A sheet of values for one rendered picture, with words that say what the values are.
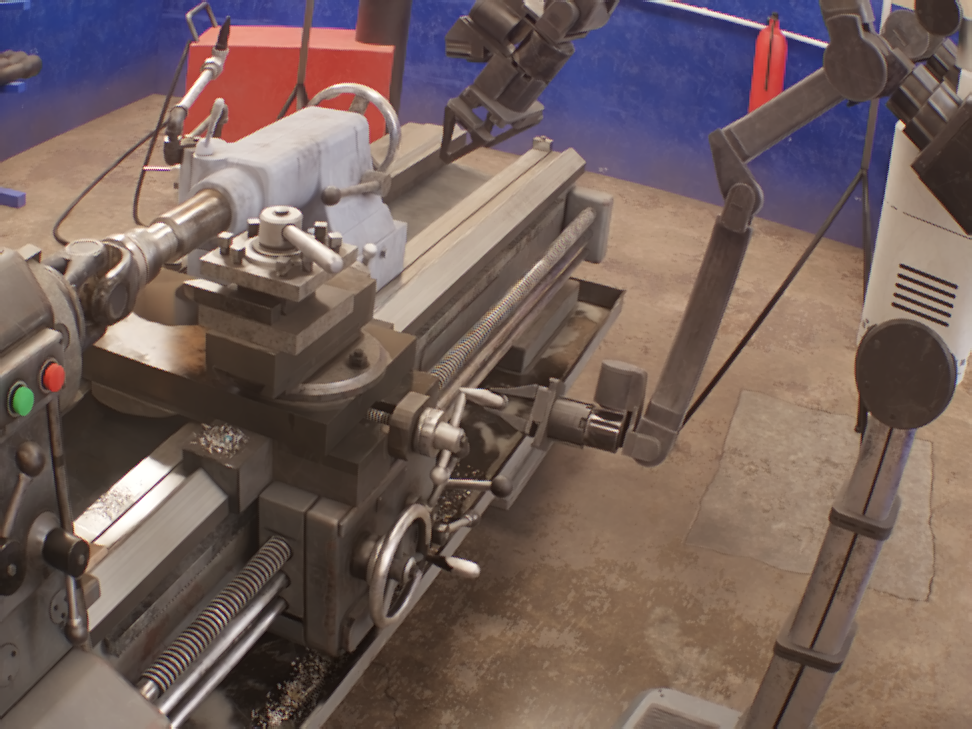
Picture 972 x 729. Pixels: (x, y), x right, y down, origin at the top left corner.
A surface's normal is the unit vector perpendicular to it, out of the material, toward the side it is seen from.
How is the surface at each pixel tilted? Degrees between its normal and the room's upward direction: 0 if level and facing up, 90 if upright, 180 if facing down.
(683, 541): 0
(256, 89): 90
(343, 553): 90
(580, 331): 0
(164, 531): 36
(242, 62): 90
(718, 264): 74
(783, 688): 90
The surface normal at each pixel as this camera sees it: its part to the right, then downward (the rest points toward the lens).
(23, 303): 0.73, -0.45
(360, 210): 0.89, -0.14
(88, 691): 0.58, -0.62
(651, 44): -0.36, 0.38
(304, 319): 0.11, -0.89
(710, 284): -0.36, 0.11
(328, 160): 0.93, 0.12
